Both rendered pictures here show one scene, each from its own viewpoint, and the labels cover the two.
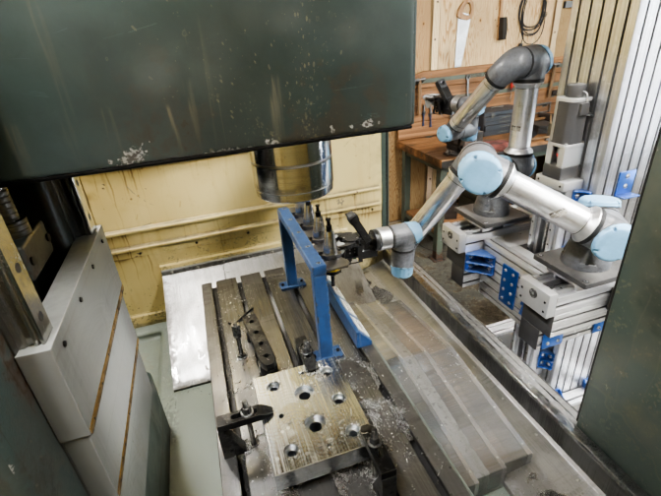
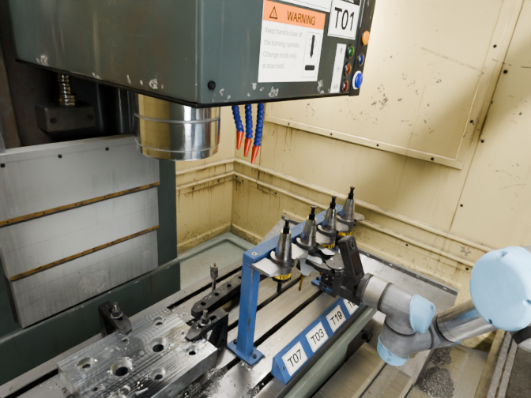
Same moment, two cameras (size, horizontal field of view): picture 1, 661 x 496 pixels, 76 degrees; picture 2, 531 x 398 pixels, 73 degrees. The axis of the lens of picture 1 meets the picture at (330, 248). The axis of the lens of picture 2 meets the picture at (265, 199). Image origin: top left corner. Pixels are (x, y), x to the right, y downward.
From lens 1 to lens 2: 0.83 m
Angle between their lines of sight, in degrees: 49
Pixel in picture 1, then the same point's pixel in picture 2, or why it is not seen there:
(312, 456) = (80, 381)
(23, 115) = (15, 17)
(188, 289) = not seen: hidden behind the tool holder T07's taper
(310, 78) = (113, 16)
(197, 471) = not seen: hidden behind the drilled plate
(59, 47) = not seen: outside the picture
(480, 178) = (493, 294)
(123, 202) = (279, 150)
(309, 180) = (145, 134)
